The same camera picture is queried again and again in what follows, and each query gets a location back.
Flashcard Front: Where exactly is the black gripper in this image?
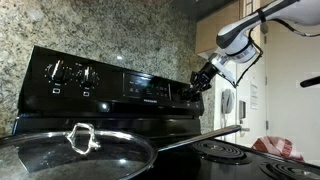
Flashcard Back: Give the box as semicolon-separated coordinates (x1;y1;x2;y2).
189;61;220;100

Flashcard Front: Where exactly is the white door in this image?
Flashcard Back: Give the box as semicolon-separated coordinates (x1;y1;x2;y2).
235;61;268;148

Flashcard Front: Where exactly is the steel frying pan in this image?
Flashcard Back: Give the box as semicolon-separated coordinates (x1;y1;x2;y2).
0;124;243;180

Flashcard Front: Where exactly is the light wood wall cabinet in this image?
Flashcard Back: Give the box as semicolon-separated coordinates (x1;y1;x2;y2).
194;0;263;60

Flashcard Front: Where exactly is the large black stove knob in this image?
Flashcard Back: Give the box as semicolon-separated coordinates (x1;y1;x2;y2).
46;59;71;84
79;65;99;87

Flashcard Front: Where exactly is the metal door closer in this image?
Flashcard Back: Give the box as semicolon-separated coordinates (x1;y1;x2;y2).
260;20;270;36

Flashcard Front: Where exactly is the stove digital display window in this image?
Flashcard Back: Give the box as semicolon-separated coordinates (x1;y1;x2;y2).
123;73;171;99

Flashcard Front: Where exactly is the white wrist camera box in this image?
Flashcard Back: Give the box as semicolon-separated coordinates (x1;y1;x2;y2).
218;63;238;88

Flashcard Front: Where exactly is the black electric stove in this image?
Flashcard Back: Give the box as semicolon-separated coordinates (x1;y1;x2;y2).
0;45;320;180

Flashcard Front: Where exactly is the grey door lock plate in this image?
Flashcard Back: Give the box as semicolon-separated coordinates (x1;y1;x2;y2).
238;100;247;120

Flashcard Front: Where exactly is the white paper notice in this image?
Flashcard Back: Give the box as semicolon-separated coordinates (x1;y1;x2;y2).
249;79;259;110

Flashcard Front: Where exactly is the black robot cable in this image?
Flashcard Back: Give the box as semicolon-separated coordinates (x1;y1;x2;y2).
234;18;320;88

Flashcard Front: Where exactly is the grey wall phone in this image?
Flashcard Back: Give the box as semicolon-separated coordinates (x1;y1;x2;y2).
221;88;236;131

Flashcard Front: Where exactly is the black coil burner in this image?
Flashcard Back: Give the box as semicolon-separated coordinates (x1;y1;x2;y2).
260;161;320;180
192;139;253;166

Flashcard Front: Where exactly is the glass pan lid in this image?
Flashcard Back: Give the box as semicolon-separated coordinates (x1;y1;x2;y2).
0;122;159;180

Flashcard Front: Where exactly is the black bar object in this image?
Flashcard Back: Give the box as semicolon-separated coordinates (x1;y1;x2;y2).
299;75;320;89

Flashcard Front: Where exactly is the red white checkered cloth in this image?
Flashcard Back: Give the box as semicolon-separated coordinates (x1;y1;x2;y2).
251;135;305;163

